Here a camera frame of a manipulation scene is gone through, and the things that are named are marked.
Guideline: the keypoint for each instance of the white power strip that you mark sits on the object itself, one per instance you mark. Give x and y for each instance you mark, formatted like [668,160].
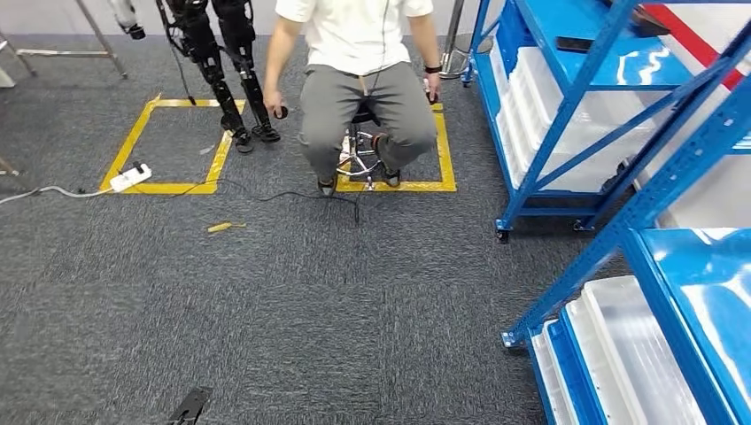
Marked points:
[130,178]

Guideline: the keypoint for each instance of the blue metal shelf rack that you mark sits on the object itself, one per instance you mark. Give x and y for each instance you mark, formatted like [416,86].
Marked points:
[586,58]
[645,211]

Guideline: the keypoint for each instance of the yellow floor tape square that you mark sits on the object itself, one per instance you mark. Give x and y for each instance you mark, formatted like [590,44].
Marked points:
[446,152]
[170,187]

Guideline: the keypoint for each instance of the white car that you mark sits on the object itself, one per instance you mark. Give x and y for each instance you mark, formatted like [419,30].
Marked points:
[716,29]

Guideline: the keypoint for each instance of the red barrier belt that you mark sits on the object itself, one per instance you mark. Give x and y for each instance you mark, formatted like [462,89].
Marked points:
[686,35]

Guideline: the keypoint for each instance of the black handheld controller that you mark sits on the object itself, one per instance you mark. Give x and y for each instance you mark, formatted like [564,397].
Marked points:
[431,94]
[281,112]

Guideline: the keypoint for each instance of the small clear tape scrap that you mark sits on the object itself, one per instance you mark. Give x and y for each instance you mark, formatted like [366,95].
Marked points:
[206,149]

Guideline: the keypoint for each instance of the small black flat part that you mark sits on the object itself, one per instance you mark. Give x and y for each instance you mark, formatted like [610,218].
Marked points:
[575,44]

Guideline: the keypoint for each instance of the black plastic part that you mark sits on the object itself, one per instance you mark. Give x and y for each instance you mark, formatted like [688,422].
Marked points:
[642,23]

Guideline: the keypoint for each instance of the chrome stool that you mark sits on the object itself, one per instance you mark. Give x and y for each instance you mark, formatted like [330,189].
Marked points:
[358,152]

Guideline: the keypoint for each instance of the yellow tape scrap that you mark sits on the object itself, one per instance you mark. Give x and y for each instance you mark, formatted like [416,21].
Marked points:
[220,227]

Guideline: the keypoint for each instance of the person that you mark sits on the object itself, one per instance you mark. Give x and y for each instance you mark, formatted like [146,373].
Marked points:
[352,35]

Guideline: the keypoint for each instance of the black humanoid robot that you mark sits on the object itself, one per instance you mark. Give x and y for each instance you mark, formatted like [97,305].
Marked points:
[202,41]

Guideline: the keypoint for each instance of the chrome stanchion post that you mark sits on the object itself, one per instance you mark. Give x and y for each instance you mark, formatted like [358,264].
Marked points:
[455,29]

